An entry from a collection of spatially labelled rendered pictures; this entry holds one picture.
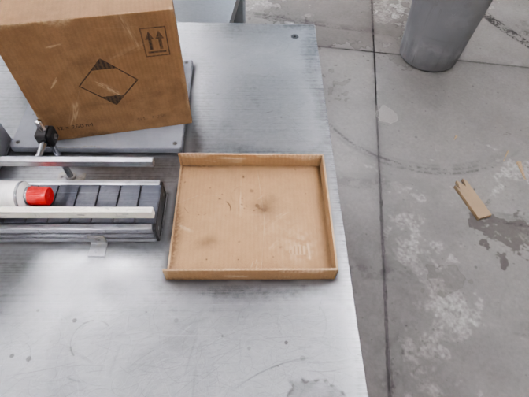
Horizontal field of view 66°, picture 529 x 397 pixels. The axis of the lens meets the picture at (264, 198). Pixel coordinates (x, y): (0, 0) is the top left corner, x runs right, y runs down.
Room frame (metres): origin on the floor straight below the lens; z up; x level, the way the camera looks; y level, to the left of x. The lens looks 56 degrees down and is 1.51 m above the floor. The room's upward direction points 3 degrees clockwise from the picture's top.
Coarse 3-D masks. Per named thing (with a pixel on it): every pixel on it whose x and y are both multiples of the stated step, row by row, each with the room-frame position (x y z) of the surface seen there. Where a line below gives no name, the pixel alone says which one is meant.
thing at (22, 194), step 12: (0, 180) 0.41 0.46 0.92; (12, 180) 0.41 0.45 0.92; (0, 192) 0.38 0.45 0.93; (12, 192) 0.38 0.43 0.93; (24, 192) 0.39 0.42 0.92; (36, 192) 0.39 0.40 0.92; (48, 192) 0.40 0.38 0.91; (0, 204) 0.37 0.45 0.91; (12, 204) 0.37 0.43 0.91; (24, 204) 0.37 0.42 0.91; (36, 204) 0.38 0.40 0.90; (48, 204) 0.38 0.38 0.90
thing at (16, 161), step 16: (0, 160) 0.42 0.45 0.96; (16, 160) 0.43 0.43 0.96; (32, 160) 0.43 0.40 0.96; (48, 160) 0.43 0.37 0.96; (64, 160) 0.43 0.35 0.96; (80, 160) 0.43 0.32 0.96; (96, 160) 0.43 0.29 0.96; (112, 160) 0.44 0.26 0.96; (128, 160) 0.44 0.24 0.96; (144, 160) 0.44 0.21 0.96
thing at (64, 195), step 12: (60, 192) 0.42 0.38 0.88; (72, 192) 0.42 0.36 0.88; (84, 192) 0.42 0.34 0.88; (96, 192) 0.42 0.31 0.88; (108, 192) 0.42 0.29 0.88; (120, 192) 0.43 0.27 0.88; (132, 192) 0.43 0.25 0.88; (144, 192) 0.43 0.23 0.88; (156, 192) 0.43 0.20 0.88; (60, 204) 0.39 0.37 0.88; (72, 204) 0.39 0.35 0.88; (84, 204) 0.40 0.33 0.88; (96, 204) 0.40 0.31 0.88; (108, 204) 0.40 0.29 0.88; (120, 204) 0.40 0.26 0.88; (132, 204) 0.40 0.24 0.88; (144, 204) 0.40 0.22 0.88; (156, 204) 0.40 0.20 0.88; (156, 216) 0.38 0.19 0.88
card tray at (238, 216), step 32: (192, 160) 0.53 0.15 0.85; (224, 160) 0.54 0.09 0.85; (256, 160) 0.54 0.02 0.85; (288, 160) 0.55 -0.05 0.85; (320, 160) 0.55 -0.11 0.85; (192, 192) 0.47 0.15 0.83; (224, 192) 0.47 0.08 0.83; (256, 192) 0.47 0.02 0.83; (288, 192) 0.48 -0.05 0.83; (320, 192) 0.48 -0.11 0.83; (192, 224) 0.39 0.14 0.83; (224, 224) 0.39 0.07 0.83; (256, 224) 0.40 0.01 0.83; (288, 224) 0.40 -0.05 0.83; (320, 224) 0.40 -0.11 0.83; (192, 256) 0.32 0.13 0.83; (224, 256) 0.33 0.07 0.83; (256, 256) 0.33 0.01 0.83; (288, 256) 0.33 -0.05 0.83; (320, 256) 0.34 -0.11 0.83
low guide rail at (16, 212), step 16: (0, 208) 0.36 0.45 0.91; (16, 208) 0.36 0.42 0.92; (32, 208) 0.36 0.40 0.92; (48, 208) 0.36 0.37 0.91; (64, 208) 0.36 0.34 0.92; (80, 208) 0.37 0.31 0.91; (96, 208) 0.37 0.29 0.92; (112, 208) 0.37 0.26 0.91; (128, 208) 0.37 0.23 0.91; (144, 208) 0.37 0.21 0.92
